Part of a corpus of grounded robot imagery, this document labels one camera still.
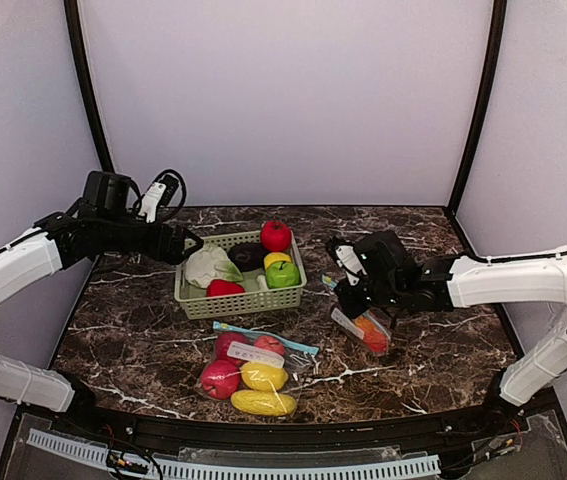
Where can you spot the green apple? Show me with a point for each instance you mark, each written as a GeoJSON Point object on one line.
{"type": "Point", "coordinates": [282, 274]}

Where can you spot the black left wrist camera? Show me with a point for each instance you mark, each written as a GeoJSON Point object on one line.
{"type": "Point", "coordinates": [163, 199]}

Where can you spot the small yellow fruit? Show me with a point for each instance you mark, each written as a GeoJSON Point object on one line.
{"type": "Point", "coordinates": [274, 257]}

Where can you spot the large clear zip bag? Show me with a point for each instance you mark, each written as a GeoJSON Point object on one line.
{"type": "Point", "coordinates": [298, 360]}

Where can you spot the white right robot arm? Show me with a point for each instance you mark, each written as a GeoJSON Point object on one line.
{"type": "Point", "coordinates": [381, 273]}

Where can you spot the green perforated plastic basket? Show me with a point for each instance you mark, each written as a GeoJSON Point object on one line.
{"type": "Point", "coordinates": [196, 305]}

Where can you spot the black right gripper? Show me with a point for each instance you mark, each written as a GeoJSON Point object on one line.
{"type": "Point", "coordinates": [355, 293]}

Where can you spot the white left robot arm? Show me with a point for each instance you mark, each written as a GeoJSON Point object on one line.
{"type": "Point", "coordinates": [111, 216]}

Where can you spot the white mushroom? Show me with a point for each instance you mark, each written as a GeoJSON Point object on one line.
{"type": "Point", "coordinates": [262, 282]}

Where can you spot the black table front rail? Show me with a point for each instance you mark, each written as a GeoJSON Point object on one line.
{"type": "Point", "coordinates": [444, 432]}

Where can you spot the yellow lemon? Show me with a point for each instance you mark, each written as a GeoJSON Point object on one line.
{"type": "Point", "coordinates": [263, 377]}

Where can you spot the red apple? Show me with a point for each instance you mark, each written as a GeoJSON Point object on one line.
{"type": "Point", "coordinates": [220, 380]}

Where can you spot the white slotted cable duct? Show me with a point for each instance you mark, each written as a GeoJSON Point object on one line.
{"type": "Point", "coordinates": [384, 463]}

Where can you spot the dark eggplant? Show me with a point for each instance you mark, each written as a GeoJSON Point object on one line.
{"type": "Point", "coordinates": [248, 256]}

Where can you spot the red bell pepper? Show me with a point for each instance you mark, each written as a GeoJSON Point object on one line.
{"type": "Point", "coordinates": [219, 287]}

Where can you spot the white cabbage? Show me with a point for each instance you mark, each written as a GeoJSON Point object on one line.
{"type": "Point", "coordinates": [210, 263]}

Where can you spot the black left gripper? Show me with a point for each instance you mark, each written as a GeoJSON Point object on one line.
{"type": "Point", "coordinates": [174, 242]}

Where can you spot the small clear zip bag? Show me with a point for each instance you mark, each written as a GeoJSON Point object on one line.
{"type": "Point", "coordinates": [342, 321]}

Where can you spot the yellow wrinkled banana-like fruit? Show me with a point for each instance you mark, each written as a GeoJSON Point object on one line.
{"type": "Point", "coordinates": [263, 403]}

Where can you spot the orange pepper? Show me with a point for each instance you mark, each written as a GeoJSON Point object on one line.
{"type": "Point", "coordinates": [374, 336]}

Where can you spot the pink-red wrinkled fruit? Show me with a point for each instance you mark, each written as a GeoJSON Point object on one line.
{"type": "Point", "coordinates": [223, 343]}

